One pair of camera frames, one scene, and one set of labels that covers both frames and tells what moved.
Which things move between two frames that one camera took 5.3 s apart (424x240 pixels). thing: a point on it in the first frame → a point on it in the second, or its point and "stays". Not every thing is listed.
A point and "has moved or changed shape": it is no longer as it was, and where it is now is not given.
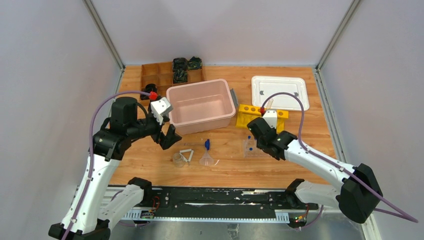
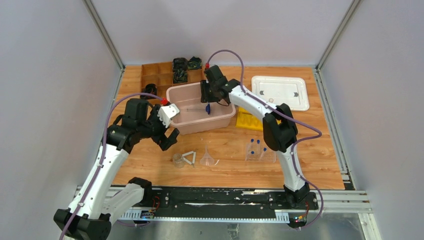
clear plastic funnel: (206, 160) stays
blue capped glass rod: (207, 145) → (208, 108)
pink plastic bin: (202, 107) stays
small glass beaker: (178, 160) stays
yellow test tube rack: (246, 113) stays
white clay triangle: (190, 154) has moved or changed shape
